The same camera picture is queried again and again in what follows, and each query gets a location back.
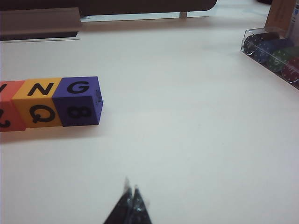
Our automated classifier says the clear plastic chip rack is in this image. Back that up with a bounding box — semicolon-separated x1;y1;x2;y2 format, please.
240;27;299;91

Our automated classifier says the brown cardboard box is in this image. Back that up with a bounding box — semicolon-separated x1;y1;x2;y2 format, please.
265;0;295;38

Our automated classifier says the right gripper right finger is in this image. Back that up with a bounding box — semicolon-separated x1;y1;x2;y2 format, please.
128;185;154;224

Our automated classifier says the purple number eight block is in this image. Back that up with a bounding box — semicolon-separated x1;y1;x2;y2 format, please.
52;76;104;127

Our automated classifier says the black poker chip stack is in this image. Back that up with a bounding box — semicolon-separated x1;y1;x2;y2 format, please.
242;32;280;56

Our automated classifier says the pale plastic container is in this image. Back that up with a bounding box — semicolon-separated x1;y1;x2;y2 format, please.
287;0;299;39

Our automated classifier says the green poker chip stack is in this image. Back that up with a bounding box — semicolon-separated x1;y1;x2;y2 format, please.
267;47;299;73

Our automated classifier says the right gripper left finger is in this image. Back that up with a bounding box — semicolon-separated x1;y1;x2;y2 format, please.
102;176;134;224

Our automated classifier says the yellow letter Q block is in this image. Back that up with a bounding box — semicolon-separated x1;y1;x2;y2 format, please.
11;77;63;129

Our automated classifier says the red number two block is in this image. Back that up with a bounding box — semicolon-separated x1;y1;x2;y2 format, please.
0;80;27;133

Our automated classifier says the blue poker chip stack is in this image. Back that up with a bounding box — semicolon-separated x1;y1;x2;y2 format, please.
254;38;294;64

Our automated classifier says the red poker chip stack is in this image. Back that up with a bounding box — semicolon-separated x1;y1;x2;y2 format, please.
281;57;299;84

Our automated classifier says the grey desk divider panel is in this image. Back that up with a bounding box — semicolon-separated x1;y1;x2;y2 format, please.
0;0;218;19

